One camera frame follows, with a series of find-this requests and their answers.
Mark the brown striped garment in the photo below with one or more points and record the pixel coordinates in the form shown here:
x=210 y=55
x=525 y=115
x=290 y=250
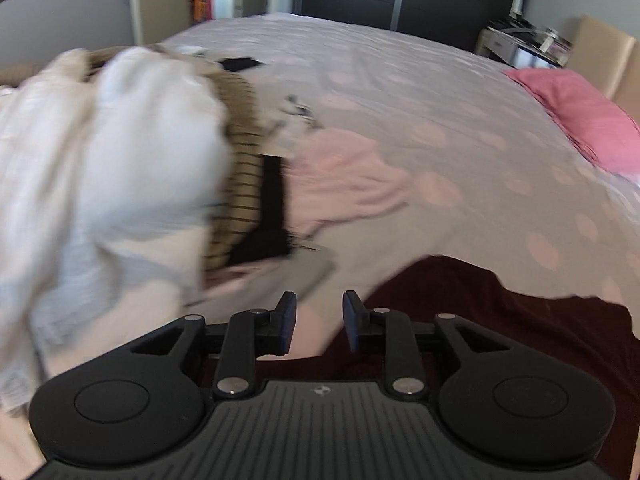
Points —
x=240 y=125

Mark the grey garment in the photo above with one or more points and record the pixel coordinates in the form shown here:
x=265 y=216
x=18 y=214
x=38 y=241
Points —
x=300 y=270

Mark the grey nightstand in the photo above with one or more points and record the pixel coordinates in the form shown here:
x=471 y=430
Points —
x=520 y=42

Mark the maroon sweater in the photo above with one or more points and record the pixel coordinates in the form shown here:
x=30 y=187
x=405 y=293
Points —
x=500 y=310

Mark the beige padded headboard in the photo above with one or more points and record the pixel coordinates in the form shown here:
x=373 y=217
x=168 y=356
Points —
x=600 y=55

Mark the pink pillow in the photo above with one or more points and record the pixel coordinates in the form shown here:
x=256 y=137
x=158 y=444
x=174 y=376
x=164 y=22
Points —
x=585 y=115

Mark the pale pink garment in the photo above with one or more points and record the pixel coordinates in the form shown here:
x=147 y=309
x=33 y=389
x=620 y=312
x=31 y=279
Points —
x=345 y=175

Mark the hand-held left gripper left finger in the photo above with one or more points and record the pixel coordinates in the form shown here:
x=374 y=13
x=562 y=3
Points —
x=287 y=322

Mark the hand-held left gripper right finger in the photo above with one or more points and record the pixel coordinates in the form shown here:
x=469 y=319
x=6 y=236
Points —
x=352 y=322

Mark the small black garment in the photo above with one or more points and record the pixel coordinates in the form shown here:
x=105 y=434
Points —
x=240 y=63

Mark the white black-patterned garment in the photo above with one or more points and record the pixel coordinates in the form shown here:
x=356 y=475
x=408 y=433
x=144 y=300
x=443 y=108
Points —
x=295 y=125

